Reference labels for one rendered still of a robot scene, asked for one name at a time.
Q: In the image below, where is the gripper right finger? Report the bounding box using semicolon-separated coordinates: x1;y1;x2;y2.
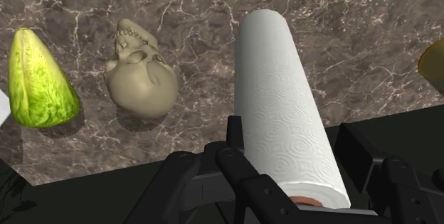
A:
333;122;444;224

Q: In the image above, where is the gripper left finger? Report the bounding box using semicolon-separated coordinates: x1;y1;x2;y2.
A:
123;114;302;224

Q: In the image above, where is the white paper towel roll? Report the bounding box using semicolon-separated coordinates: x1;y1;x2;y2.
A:
233;9;352;210

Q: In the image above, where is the beige skull figure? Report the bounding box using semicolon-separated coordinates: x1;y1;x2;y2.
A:
103;18;179;119

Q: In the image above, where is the yellow round object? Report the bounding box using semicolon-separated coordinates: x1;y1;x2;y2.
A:
417;38;444;96

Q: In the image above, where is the green cabbage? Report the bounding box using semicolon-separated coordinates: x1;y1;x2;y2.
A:
7;27;81;129

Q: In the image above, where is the white flat object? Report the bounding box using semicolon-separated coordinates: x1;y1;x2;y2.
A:
0;89;11;126

